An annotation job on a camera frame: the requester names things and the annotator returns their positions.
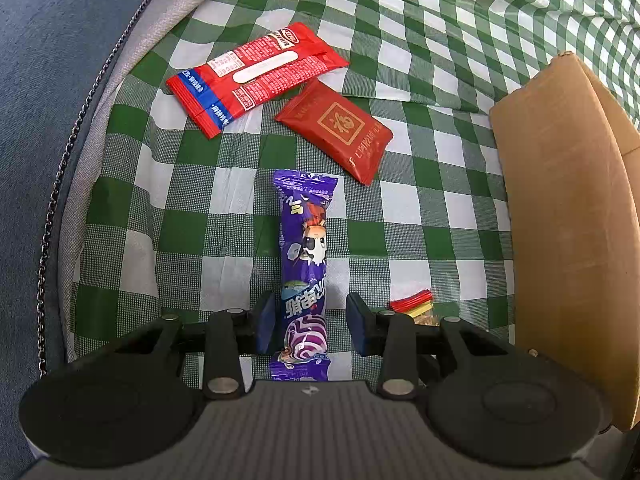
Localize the blue fabric sofa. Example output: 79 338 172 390
0 0 182 461

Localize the grey zippered cushion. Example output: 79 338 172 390
37 0 227 377

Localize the square red packet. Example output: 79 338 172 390
274 79 394 187

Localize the cardboard box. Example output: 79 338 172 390
488 52 640 434

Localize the small red yellow packet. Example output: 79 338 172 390
388 288 441 329

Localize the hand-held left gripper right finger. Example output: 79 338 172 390
346 292 516 401

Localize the long red snack packet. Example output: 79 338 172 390
165 22 350 140

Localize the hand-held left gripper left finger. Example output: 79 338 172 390
107 292 277 401

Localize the green checkered cloth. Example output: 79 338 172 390
70 0 640 391

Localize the purple snack packet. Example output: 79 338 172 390
268 169 340 382

